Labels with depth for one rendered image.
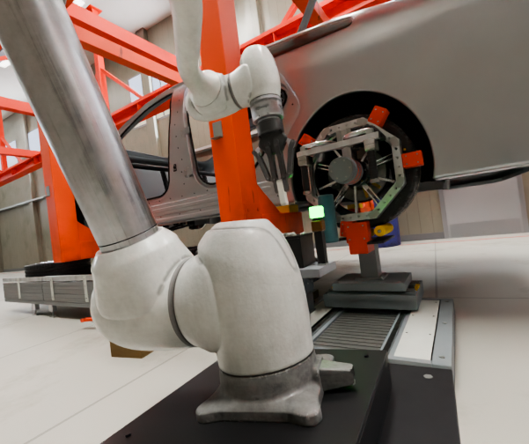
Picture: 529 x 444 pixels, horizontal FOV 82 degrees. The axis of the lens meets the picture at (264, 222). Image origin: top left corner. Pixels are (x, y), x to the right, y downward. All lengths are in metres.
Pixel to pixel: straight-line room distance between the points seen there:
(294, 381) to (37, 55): 0.56
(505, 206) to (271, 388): 5.87
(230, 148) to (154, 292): 1.19
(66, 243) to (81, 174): 2.59
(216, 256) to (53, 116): 0.30
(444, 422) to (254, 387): 0.28
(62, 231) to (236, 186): 1.90
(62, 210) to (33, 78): 2.61
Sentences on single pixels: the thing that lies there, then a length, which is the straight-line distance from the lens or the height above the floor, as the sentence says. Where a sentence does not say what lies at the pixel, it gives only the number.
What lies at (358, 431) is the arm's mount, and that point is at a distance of 0.44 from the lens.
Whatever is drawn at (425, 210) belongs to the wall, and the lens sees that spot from 6.15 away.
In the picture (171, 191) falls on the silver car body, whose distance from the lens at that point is 2.73.
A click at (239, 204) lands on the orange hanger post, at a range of 1.55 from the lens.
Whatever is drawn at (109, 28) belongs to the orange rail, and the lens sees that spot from 4.92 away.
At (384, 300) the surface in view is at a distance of 1.80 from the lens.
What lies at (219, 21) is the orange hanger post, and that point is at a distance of 1.87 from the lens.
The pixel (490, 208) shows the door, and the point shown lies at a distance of 6.15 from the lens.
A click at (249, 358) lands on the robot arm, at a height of 0.44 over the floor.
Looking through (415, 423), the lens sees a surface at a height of 0.30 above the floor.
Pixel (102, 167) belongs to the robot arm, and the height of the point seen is 0.73.
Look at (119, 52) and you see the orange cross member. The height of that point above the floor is 2.66.
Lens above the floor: 0.61
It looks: 1 degrees up
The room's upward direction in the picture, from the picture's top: 7 degrees counter-clockwise
